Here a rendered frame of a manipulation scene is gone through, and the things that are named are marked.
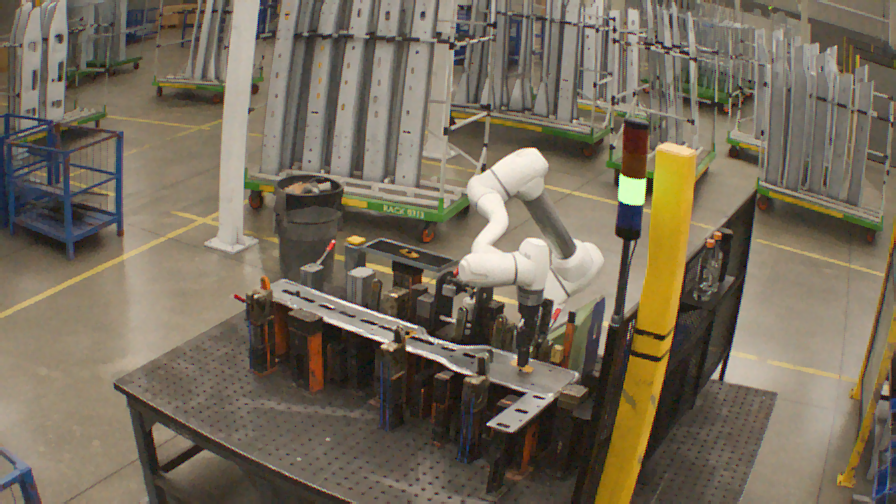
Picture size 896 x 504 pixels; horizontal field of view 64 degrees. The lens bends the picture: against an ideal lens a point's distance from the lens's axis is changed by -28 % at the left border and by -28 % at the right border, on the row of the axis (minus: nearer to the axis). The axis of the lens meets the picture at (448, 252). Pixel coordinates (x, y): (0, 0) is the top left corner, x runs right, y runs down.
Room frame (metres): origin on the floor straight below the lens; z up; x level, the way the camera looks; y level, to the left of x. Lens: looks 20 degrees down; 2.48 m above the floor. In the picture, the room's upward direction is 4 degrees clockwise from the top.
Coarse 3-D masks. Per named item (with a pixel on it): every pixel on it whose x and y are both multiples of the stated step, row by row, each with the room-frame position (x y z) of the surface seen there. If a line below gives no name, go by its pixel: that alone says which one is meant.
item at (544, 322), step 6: (546, 300) 3.12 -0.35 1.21; (552, 300) 3.11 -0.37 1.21; (546, 306) 3.08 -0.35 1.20; (552, 306) 3.11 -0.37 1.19; (546, 312) 3.11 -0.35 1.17; (540, 318) 3.11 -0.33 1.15; (546, 318) 3.11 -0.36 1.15; (540, 324) 3.10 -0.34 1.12; (546, 324) 3.09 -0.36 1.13; (540, 330) 3.11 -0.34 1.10; (546, 330) 3.09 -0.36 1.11; (546, 336) 3.09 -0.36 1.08
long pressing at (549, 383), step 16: (272, 288) 3.54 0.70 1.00; (288, 288) 3.56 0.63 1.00; (304, 288) 3.57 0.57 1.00; (288, 304) 3.40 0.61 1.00; (304, 304) 3.41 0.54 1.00; (320, 304) 3.43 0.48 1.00; (336, 304) 3.44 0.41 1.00; (352, 304) 3.45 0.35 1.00; (336, 320) 3.29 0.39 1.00; (352, 320) 3.30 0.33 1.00; (368, 320) 3.33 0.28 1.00; (384, 320) 3.33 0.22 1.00; (400, 320) 3.34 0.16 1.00; (368, 336) 3.19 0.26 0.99; (384, 336) 3.19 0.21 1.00; (416, 336) 3.22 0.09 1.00; (416, 352) 3.09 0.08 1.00; (432, 352) 3.09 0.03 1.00; (448, 352) 3.09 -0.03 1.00; (464, 352) 3.10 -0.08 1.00; (480, 352) 3.11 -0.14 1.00; (496, 352) 3.12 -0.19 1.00; (464, 368) 2.97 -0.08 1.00; (496, 368) 2.99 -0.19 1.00; (512, 368) 2.99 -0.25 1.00; (544, 368) 3.00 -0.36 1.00; (560, 368) 3.00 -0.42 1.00; (512, 384) 2.87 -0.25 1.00; (528, 384) 2.87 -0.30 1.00; (544, 384) 2.87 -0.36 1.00; (560, 384) 2.88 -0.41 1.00
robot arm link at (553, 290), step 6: (552, 276) 3.73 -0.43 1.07; (546, 282) 3.71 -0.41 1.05; (552, 282) 3.71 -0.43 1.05; (558, 282) 3.71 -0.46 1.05; (516, 288) 3.76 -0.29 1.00; (546, 288) 3.70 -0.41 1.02; (552, 288) 3.70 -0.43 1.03; (558, 288) 3.70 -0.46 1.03; (546, 294) 3.69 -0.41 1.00; (552, 294) 3.69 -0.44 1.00; (558, 294) 3.70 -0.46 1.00; (564, 294) 3.71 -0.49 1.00; (558, 300) 3.70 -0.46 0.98; (564, 300) 3.72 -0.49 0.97; (558, 306) 3.69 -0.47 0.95; (564, 306) 3.72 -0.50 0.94; (540, 312) 3.68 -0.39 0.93; (552, 312) 3.67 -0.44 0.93
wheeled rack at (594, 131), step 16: (528, 16) 10.81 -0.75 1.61; (544, 16) 11.30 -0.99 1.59; (608, 80) 10.80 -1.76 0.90; (464, 112) 10.87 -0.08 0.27; (480, 112) 10.84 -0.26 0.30; (496, 112) 10.82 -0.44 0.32; (512, 112) 10.93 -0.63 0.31; (528, 112) 10.92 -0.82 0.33; (592, 112) 10.22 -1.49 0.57; (608, 112) 10.94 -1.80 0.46; (528, 128) 10.49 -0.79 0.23; (544, 128) 10.42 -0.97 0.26; (560, 128) 10.45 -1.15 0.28; (576, 128) 10.40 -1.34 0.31; (592, 128) 10.21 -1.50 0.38; (608, 128) 10.85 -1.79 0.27
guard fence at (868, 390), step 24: (888, 264) 4.50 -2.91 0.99; (888, 288) 4.27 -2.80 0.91; (888, 312) 3.93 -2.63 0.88; (888, 336) 3.45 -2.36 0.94; (864, 360) 4.51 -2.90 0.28; (888, 360) 3.42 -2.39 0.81; (864, 384) 4.24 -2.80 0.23; (864, 408) 3.94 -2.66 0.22; (864, 432) 3.42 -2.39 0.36; (840, 480) 3.42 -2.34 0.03
